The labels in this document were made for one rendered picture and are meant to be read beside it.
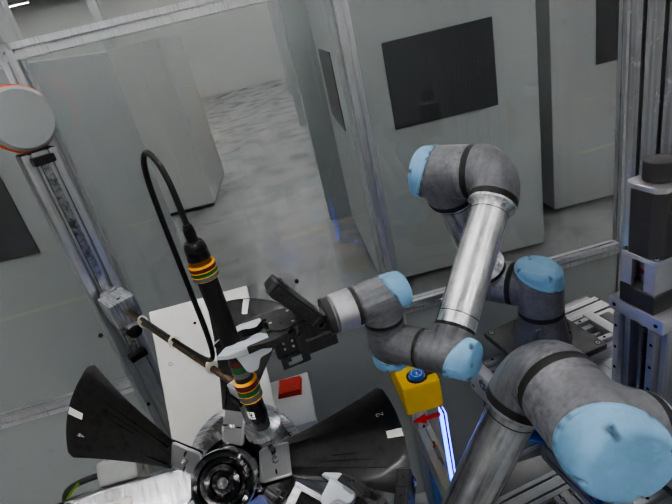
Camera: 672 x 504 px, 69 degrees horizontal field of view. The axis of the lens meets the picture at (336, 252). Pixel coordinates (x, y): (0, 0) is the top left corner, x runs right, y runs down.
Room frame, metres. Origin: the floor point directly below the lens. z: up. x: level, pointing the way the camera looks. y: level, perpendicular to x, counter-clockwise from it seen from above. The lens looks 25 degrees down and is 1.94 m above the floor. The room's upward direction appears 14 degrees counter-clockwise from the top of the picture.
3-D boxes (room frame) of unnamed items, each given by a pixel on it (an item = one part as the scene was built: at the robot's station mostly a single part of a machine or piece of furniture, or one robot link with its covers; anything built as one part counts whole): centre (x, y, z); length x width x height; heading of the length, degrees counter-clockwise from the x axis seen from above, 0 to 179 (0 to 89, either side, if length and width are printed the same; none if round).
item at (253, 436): (0.73, 0.22, 1.32); 0.09 x 0.07 x 0.10; 39
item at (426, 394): (1.04, -0.12, 1.02); 0.16 x 0.10 x 0.11; 4
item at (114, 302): (1.21, 0.61, 1.36); 0.10 x 0.07 x 0.08; 39
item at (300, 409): (1.26, 0.37, 0.84); 0.36 x 0.24 x 0.03; 94
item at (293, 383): (1.33, 0.26, 0.87); 0.08 x 0.08 x 0.02; 87
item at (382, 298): (0.79, -0.06, 1.45); 0.11 x 0.08 x 0.09; 104
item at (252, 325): (0.76, 0.20, 1.45); 0.09 x 0.03 x 0.06; 96
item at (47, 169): (1.25, 0.64, 1.48); 0.05 x 0.03 x 0.62; 129
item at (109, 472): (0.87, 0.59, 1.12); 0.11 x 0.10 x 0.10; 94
